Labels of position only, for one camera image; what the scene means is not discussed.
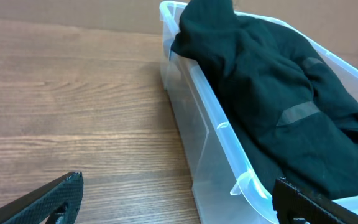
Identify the black shirt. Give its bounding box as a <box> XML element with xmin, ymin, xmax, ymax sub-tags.
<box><xmin>172</xmin><ymin>0</ymin><xmax>358</xmax><ymax>200</ymax></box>

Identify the clear plastic storage bin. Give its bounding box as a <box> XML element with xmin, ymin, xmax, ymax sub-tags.
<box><xmin>158</xmin><ymin>0</ymin><xmax>358</xmax><ymax>224</ymax></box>

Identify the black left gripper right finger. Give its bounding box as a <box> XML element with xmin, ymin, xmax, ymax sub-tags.
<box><xmin>272</xmin><ymin>178</ymin><xmax>358</xmax><ymax>224</ymax></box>

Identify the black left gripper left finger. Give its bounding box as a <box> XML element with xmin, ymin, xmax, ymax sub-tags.
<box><xmin>0</xmin><ymin>172</ymin><xmax>84</xmax><ymax>224</ymax></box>

